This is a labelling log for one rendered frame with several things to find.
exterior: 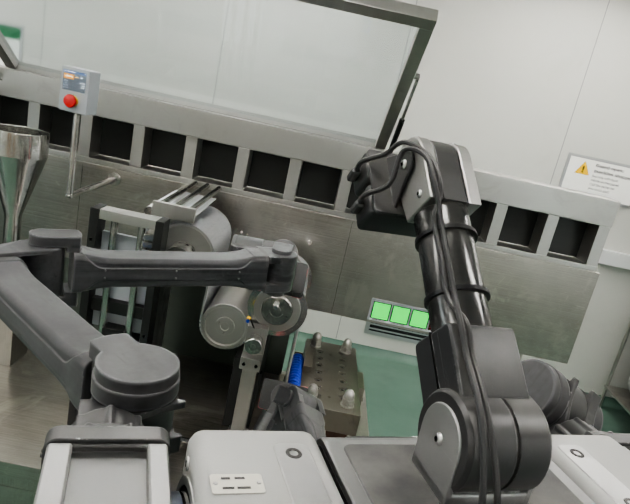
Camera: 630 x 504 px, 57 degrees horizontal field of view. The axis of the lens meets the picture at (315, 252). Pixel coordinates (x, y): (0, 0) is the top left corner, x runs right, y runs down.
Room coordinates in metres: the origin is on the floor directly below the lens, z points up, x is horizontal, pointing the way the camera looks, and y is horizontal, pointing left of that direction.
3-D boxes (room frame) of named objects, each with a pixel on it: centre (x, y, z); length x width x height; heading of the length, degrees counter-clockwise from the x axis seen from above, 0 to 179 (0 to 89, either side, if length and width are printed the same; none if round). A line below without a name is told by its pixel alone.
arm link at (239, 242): (1.02, 0.10, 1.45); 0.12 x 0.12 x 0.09; 1
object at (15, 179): (1.41, 0.78, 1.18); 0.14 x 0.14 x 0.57
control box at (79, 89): (1.34, 0.61, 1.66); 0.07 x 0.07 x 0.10; 84
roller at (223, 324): (1.44, 0.18, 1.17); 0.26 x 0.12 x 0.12; 1
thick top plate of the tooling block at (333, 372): (1.49, -0.12, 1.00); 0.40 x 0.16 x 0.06; 1
